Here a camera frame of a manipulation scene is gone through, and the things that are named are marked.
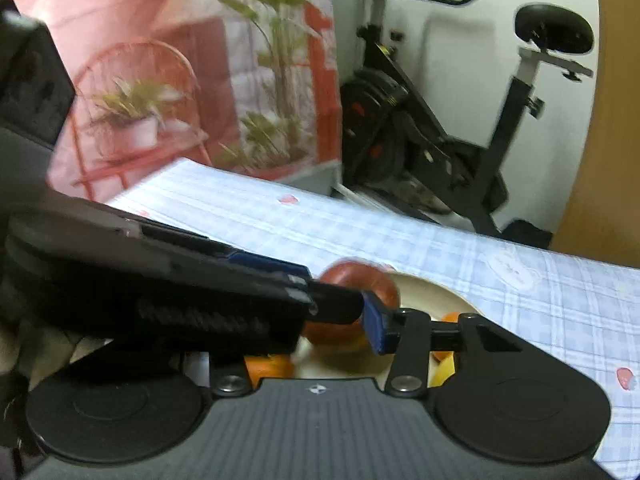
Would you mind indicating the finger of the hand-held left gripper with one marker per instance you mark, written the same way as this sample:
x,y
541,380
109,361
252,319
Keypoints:
x,y
270,263
335,302

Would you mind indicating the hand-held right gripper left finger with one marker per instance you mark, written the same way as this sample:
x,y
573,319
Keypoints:
x,y
227,377

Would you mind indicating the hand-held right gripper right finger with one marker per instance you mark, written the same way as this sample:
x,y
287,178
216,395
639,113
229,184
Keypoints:
x,y
372,327

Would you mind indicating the red apple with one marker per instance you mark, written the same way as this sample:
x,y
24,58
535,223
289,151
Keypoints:
x,y
350,275

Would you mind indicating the orange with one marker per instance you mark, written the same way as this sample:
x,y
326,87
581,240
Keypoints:
x,y
450,316
272,367

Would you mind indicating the beige plate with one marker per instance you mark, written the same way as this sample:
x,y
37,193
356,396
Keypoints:
x,y
425,295

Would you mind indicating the yellow lemon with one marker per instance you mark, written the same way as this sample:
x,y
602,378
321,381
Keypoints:
x,y
442,374

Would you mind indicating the blue plaid tablecloth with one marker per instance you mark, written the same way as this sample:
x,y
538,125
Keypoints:
x,y
500,285

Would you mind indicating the black exercise bike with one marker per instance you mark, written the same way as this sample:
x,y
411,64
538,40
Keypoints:
x,y
425,150

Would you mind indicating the pink printed backdrop cloth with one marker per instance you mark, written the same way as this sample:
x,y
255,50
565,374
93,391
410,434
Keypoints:
x,y
150,35

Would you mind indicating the brown wooden panel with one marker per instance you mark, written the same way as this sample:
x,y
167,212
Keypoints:
x,y
610,135

